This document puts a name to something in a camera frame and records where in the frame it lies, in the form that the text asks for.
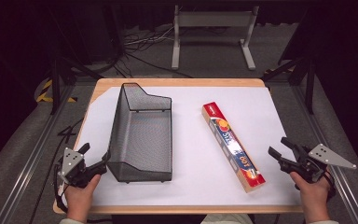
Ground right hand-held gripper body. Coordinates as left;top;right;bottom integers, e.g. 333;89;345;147
291;143;358;184

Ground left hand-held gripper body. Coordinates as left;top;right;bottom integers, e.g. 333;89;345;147
57;147;91;189

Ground black wire mesh basket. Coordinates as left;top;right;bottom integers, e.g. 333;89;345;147
106;82;173;184

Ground long red wrap box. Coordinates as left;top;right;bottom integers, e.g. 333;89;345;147
201;101;267;194

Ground person's right hand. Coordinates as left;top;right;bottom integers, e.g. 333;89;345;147
289;170;332;224

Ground person's left hand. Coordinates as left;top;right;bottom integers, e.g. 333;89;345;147
63;174;103;224

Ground person's light clothing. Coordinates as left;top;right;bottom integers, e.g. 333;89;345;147
200;213;255;224

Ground white paper sheet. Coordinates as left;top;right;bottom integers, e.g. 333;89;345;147
74;86;302;207

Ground white metal stand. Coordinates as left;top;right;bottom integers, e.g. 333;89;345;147
171;4;260;71

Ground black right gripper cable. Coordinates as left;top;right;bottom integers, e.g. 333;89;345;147
324;169;337;202

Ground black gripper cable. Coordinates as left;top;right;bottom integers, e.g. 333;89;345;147
324;169;337;202
52;163;70;215

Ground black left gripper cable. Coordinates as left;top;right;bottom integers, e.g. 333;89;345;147
52;163;70;215

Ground aluminium floor rail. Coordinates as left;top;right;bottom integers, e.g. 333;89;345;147
292;85;358;224
0;83;76;224

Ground bundle of floor cables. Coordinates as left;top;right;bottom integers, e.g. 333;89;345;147
117;26;194;78

